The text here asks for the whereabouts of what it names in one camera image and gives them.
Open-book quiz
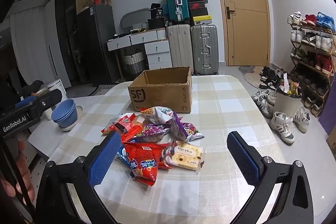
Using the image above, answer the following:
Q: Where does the black container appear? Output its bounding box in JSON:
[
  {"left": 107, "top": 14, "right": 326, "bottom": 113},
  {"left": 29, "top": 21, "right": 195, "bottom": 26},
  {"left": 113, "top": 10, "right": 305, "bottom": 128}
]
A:
[{"left": 147, "top": 18, "right": 168, "bottom": 30}]

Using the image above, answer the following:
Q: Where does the white curtain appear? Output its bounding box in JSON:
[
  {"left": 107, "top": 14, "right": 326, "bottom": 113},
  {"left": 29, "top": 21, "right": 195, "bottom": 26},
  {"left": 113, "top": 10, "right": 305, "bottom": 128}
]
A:
[{"left": 10, "top": 4, "right": 57, "bottom": 80}]

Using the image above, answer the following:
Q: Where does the small grey rug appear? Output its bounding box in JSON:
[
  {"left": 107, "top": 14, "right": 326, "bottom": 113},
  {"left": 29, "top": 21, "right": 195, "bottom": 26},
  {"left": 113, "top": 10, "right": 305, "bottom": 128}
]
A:
[{"left": 238, "top": 66, "right": 265, "bottom": 89}]

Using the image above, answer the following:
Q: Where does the blue snack packet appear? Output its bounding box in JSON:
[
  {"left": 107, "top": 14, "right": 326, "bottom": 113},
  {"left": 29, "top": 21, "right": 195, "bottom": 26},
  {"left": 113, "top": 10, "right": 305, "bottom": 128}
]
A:
[{"left": 115, "top": 145, "right": 132, "bottom": 169}]

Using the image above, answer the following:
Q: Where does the woven basket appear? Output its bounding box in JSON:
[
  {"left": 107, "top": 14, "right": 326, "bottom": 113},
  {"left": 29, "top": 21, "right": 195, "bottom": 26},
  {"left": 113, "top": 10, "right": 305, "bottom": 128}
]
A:
[{"left": 123, "top": 48, "right": 146, "bottom": 75}]

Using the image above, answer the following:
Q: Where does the pile of mixed sneakers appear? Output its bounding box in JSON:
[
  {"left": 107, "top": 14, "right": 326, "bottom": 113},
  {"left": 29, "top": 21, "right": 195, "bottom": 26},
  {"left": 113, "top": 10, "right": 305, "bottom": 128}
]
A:
[{"left": 251, "top": 66, "right": 289, "bottom": 119}]

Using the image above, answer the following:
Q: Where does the purple bag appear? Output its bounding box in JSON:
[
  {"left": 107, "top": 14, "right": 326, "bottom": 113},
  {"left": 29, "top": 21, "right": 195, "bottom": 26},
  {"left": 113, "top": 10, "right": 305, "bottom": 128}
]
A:
[{"left": 319, "top": 90, "right": 336, "bottom": 135}]

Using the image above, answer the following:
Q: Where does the cream suitcase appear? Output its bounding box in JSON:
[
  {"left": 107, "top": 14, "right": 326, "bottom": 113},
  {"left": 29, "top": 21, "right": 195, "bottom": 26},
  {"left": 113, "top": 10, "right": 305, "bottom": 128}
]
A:
[{"left": 167, "top": 24, "right": 194, "bottom": 75}]

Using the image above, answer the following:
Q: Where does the orange snack packet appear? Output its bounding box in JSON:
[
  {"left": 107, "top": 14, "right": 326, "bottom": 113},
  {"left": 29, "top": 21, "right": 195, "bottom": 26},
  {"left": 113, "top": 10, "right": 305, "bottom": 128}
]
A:
[{"left": 131, "top": 114, "right": 147, "bottom": 126}]

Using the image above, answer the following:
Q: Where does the silver suitcase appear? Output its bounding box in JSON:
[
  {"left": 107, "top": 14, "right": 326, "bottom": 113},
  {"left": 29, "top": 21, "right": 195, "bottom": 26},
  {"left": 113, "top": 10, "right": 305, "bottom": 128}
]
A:
[{"left": 191, "top": 25, "right": 219, "bottom": 75}]

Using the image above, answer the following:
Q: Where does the white trash bin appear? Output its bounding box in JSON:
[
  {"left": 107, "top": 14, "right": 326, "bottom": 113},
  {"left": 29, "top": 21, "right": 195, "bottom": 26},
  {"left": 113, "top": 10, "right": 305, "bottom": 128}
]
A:
[{"left": 273, "top": 77, "right": 302, "bottom": 119}]

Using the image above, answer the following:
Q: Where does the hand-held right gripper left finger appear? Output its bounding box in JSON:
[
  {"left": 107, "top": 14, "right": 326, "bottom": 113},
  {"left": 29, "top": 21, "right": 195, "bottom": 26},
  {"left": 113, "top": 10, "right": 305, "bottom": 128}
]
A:
[{"left": 34, "top": 131, "right": 122, "bottom": 224}]

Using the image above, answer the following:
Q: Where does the black refrigerator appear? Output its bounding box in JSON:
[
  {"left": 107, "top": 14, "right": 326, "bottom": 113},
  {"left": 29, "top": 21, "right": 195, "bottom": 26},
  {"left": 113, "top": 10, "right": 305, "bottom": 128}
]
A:
[{"left": 76, "top": 5, "right": 120, "bottom": 86}]

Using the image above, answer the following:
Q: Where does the beige plate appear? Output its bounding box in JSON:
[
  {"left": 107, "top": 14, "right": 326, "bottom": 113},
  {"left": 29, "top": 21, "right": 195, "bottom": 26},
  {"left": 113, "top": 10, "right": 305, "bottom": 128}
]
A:
[{"left": 62, "top": 105, "right": 85, "bottom": 132}]

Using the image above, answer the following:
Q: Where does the brown cardboard box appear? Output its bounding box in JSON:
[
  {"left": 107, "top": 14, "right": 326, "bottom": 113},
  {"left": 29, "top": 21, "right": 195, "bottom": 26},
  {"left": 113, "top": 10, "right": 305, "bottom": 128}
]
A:
[{"left": 128, "top": 67, "right": 193, "bottom": 113}]

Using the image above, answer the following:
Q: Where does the cream cracker packet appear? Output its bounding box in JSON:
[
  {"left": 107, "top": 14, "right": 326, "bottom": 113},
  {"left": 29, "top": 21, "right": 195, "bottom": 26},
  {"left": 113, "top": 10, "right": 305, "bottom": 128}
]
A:
[{"left": 168, "top": 140, "right": 206, "bottom": 171}]

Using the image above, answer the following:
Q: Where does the white purple snack packet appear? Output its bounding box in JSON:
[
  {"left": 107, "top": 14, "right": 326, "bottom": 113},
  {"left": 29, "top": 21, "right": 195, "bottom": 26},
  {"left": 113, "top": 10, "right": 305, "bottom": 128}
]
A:
[{"left": 168, "top": 112, "right": 205, "bottom": 142}]

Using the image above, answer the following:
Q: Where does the oval grey mirror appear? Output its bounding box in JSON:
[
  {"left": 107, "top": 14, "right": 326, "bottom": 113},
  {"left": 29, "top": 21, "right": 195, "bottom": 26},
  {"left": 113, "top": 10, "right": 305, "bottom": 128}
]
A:
[{"left": 120, "top": 7, "right": 150, "bottom": 29}]

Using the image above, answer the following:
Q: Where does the white noodle snack packet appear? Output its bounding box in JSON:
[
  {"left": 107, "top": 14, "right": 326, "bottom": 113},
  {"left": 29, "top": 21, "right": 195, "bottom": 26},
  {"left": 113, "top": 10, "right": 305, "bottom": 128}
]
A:
[{"left": 141, "top": 106, "right": 181, "bottom": 126}]

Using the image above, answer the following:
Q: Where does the blue bowl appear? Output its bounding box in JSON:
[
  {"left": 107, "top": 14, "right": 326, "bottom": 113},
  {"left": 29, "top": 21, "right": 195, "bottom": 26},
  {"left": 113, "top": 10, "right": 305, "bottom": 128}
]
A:
[
  {"left": 54, "top": 109, "right": 78, "bottom": 128},
  {"left": 51, "top": 99, "right": 76, "bottom": 122}
]

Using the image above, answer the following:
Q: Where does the person's left hand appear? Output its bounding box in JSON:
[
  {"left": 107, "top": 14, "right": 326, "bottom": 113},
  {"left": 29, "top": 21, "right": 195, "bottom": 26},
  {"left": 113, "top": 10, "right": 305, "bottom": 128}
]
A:
[{"left": 0, "top": 139, "right": 36, "bottom": 206}]

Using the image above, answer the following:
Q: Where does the black white patterned rug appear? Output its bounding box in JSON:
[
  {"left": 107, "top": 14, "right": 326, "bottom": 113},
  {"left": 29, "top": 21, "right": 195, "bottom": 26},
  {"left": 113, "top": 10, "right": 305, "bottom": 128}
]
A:
[{"left": 91, "top": 84, "right": 117, "bottom": 96}]

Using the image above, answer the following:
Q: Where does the small red snack packet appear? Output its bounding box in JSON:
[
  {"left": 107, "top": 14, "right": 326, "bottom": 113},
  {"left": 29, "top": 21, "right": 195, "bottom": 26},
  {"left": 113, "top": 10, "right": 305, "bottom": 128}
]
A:
[{"left": 101, "top": 113, "right": 143, "bottom": 143}]

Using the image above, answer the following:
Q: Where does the white round appliance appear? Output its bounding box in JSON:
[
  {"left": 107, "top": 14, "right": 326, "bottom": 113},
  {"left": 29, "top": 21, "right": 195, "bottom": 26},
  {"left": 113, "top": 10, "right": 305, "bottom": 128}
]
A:
[{"left": 39, "top": 79, "right": 69, "bottom": 109}]

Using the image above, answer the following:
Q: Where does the black bag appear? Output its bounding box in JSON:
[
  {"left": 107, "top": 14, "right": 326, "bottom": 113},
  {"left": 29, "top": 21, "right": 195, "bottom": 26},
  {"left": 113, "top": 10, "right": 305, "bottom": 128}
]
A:
[{"left": 150, "top": 3, "right": 165, "bottom": 20}]

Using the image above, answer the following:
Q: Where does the brown cardboard carton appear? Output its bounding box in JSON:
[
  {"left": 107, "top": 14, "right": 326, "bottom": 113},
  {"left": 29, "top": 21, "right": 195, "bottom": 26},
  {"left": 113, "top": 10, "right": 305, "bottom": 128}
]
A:
[{"left": 326, "top": 132, "right": 336, "bottom": 156}]

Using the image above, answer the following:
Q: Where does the wooden shoe rack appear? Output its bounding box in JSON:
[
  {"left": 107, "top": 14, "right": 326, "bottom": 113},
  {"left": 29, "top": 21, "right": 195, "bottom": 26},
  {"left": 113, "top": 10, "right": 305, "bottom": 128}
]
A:
[{"left": 289, "top": 22, "right": 336, "bottom": 117}]

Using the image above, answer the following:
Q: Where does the white drawer cabinet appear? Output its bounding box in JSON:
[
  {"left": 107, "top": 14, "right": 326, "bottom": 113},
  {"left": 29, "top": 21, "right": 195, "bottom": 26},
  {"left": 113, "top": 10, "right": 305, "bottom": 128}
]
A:
[{"left": 144, "top": 40, "right": 173, "bottom": 70}]

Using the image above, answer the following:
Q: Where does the dark wardrobe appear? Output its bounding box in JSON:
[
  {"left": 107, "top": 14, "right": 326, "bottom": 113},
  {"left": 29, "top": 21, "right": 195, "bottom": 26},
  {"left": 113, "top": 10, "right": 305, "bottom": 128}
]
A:
[{"left": 55, "top": 0, "right": 79, "bottom": 88}]

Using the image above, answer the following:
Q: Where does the yellow black shoe box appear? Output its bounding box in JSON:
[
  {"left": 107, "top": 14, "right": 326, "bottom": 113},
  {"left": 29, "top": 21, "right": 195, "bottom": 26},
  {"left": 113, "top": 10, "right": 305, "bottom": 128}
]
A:
[{"left": 190, "top": 15, "right": 212, "bottom": 26}]

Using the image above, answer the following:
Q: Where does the large red snack packet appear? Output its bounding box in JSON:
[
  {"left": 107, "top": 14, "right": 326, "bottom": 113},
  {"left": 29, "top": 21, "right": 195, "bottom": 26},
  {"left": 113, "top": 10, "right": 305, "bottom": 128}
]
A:
[{"left": 123, "top": 142, "right": 171, "bottom": 186}]

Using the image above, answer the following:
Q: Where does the dark cloth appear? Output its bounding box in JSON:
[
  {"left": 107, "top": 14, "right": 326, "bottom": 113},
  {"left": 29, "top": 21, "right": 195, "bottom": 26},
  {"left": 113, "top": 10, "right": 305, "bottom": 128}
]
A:
[{"left": 20, "top": 80, "right": 45, "bottom": 98}]

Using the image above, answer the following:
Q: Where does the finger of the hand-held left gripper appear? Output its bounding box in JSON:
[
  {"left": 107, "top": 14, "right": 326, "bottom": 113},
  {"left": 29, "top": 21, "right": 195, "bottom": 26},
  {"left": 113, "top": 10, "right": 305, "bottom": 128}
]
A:
[
  {"left": 14, "top": 98, "right": 37, "bottom": 109},
  {"left": 31, "top": 89, "right": 63, "bottom": 116}
]

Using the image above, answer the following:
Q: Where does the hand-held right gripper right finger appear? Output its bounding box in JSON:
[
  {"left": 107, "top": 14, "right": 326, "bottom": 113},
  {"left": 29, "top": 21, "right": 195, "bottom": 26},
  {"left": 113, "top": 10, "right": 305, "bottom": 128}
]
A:
[{"left": 227, "top": 131, "right": 315, "bottom": 224}]

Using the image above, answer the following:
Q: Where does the teal suitcase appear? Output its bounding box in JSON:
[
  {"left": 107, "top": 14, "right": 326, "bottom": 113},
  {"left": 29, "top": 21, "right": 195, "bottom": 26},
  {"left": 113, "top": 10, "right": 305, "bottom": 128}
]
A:
[{"left": 164, "top": 0, "right": 190, "bottom": 24}]

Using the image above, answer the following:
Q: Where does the wooden door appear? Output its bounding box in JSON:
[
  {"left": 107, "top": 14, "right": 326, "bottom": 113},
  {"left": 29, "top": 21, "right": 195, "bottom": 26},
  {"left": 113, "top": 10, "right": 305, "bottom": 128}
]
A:
[{"left": 211, "top": 0, "right": 271, "bottom": 67}]

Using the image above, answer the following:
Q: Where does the white striped high-top sneaker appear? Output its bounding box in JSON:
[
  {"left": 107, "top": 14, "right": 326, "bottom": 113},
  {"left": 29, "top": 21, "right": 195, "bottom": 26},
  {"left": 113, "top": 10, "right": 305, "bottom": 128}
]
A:
[{"left": 293, "top": 106, "right": 311, "bottom": 134}]

